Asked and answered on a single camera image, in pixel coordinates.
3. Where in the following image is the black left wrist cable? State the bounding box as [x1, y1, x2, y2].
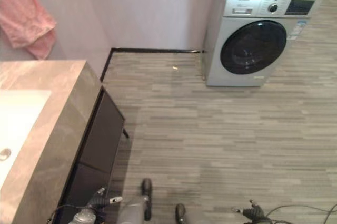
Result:
[48, 204, 80, 224]

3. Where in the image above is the metal sink drain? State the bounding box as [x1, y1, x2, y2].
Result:
[0, 148, 12, 161]

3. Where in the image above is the pink towel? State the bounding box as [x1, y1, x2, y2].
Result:
[0, 0, 57, 60]

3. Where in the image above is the black vanity cabinet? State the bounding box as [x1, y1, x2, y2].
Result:
[57, 85, 130, 224]

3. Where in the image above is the round dark washer door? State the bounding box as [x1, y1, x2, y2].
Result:
[220, 20, 288, 75]

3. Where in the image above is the grey floor cable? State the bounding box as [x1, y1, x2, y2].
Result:
[263, 202, 337, 224]

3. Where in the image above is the silver front-load washing machine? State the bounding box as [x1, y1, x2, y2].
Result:
[202, 0, 325, 87]

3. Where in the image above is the dark washer display panel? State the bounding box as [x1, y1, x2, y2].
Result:
[285, 0, 316, 16]

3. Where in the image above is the grey marble vanity counter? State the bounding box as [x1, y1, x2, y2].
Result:
[0, 60, 103, 224]

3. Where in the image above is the robot dark right foot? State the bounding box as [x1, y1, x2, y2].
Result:
[175, 203, 186, 224]

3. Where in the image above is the blue energy label sticker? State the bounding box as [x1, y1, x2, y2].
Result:
[290, 18, 310, 42]

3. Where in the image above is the white sink basin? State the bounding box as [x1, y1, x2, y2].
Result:
[0, 89, 52, 181]

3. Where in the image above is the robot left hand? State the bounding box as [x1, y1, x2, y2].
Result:
[88, 187, 123, 210]

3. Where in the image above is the robot dark left foot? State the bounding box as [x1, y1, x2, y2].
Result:
[141, 178, 153, 221]

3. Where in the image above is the black baseboard strip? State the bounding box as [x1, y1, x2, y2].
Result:
[99, 47, 205, 82]

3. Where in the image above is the robot dark foot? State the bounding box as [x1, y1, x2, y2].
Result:
[175, 203, 186, 224]
[141, 178, 153, 221]

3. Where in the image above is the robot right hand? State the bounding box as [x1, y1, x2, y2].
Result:
[231, 199, 266, 221]

